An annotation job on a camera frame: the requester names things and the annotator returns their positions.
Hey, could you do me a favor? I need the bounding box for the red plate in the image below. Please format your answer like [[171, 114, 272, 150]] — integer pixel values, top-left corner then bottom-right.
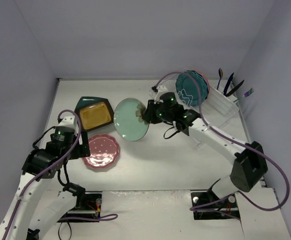
[[82, 133, 120, 172]]

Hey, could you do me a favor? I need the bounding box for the teal embossed plate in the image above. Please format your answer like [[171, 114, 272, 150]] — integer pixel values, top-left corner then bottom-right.
[[175, 70, 200, 107]]

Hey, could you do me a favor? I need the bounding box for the yellow square plate black rim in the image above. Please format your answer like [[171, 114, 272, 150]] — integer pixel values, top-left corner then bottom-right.
[[78, 100, 114, 131]]

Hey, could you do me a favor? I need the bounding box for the light green flower plate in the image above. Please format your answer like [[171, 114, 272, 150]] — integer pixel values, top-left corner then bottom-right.
[[113, 98, 149, 142]]

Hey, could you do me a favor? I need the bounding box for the blue polka dot plate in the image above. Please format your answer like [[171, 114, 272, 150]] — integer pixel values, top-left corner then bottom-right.
[[192, 70, 210, 102]]

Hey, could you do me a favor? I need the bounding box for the pink polka dot plate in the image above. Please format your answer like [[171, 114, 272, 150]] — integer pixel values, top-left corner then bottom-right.
[[196, 70, 210, 90]]

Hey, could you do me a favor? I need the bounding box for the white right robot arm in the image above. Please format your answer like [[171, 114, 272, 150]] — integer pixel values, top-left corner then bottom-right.
[[135, 92, 268, 206]]

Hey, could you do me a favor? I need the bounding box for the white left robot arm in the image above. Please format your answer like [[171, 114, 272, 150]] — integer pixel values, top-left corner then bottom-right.
[[0, 123, 90, 240]]

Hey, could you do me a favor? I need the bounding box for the dark teal square plate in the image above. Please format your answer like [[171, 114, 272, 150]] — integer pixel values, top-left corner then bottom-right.
[[74, 96, 109, 115]]

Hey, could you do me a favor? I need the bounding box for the black knife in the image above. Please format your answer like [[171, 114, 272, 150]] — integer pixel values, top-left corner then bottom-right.
[[225, 80, 245, 97]]

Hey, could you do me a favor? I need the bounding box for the dark blue spoon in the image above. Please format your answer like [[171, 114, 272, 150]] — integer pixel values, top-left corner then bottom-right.
[[216, 68, 224, 90]]

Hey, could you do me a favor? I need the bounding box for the white cutlery holder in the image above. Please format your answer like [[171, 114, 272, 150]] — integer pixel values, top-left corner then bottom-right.
[[206, 86, 239, 118]]

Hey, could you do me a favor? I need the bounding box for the blue knife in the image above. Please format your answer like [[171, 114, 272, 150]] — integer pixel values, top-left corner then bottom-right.
[[223, 72, 235, 96]]

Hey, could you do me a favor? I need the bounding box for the iridescent fork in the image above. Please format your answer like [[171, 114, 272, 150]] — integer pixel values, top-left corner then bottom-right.
[[234, 88, 254, 103]]

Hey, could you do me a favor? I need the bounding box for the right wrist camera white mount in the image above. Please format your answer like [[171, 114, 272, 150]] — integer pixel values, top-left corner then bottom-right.
[[156, 85, 169, 98]]

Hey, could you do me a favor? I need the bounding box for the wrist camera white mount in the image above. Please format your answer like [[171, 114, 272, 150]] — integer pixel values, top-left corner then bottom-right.
[[57, 115, 78, 130], [156, 85, 169, 98]]

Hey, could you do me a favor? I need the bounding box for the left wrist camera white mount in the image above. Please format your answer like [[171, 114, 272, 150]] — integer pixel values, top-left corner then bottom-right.
[[57, 115, 78, 130]]

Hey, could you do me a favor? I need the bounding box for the clear wire dish rack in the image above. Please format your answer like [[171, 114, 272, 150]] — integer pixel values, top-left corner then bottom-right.
[[149, 68, 239, 128]]

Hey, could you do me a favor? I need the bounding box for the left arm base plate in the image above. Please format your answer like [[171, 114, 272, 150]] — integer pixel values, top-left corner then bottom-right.
[[58, 191, 102, 223]]

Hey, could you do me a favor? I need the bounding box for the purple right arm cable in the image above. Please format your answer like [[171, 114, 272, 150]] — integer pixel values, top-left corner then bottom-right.
[[151, 71, 291, 221]]

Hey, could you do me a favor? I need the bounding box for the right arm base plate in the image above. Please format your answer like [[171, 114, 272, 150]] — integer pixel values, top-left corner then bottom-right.
[[190, 191, 241, 221]]

